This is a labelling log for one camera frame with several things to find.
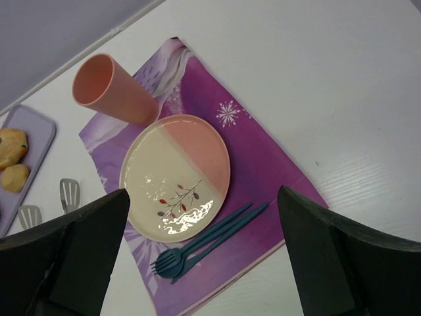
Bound pink plastic cup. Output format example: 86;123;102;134
72;53;159;127

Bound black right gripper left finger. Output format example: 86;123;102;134
1;189;130;315

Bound blue plastic knife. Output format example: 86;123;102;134
170;202;270;284

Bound metal slotted tongs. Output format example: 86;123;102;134
18;178;81;230

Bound blue plastic fork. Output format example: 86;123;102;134
150;202;253;275

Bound small golden bread roll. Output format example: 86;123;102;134
1;164;30;193

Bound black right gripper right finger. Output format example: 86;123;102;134
278;186;420;315

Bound chocolate chip bread roll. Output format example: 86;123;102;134
0;128;28;171

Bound pink and cream plate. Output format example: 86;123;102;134
119;115;231;243

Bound lilac serving tray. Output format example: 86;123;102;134
1;105;57;237

